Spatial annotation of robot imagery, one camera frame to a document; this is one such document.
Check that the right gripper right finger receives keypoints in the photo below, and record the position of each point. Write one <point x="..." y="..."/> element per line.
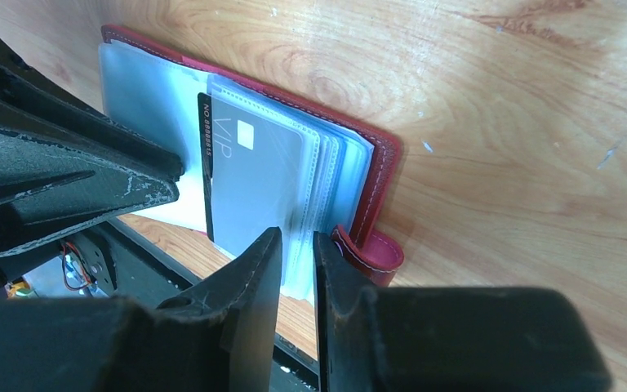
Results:
<point x="373" y="338"/>

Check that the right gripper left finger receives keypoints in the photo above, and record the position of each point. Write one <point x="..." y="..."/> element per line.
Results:
<point x="217" y="335"/>

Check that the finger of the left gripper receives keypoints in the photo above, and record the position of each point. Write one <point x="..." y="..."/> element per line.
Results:
<point x="23" y="87"/>
<point x="53" y="186"/>

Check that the red leather card holder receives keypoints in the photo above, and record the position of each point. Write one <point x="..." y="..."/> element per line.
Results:
<point x="347" y="165"/>

